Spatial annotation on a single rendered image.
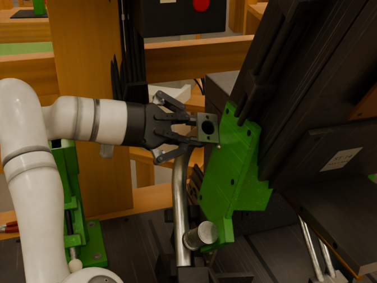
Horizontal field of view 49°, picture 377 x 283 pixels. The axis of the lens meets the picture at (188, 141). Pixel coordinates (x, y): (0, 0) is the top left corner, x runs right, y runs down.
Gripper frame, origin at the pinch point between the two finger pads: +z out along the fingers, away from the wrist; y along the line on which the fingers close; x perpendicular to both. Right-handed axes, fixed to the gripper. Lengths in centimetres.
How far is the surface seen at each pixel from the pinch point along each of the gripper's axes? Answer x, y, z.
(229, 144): -6.3, -4.0, 2.9
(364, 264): -19.3, -24.0, 15.5
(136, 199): 43.9, -4.9, 1.5
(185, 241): 5.5, -19.0, -0.6
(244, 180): -6.8, -10.2, 4.9
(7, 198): 219, 23, -31
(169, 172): 199, 42, 70
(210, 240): -0.9, -19.3, 1.2
